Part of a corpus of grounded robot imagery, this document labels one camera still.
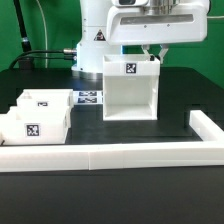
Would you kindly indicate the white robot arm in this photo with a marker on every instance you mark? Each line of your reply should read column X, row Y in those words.
column 93, row 45

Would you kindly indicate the marker tag sheet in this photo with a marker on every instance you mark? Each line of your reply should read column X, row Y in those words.
column 90, row 97

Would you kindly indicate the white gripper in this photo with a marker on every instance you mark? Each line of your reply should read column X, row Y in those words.
column 148, row 22

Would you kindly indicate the white drawer cabinet box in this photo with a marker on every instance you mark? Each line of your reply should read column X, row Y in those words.
column 130, row 87

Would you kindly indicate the white fence rail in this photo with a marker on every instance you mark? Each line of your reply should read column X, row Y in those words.
column 208, row 150

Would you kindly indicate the white front drawer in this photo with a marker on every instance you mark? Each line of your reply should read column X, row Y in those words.
column 35, row 126

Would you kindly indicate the white rear drawer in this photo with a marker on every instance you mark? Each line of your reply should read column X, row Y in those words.
column 46, row 98

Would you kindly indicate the white drawer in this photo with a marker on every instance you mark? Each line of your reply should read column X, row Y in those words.
column 46, row 98
column 35, row 126

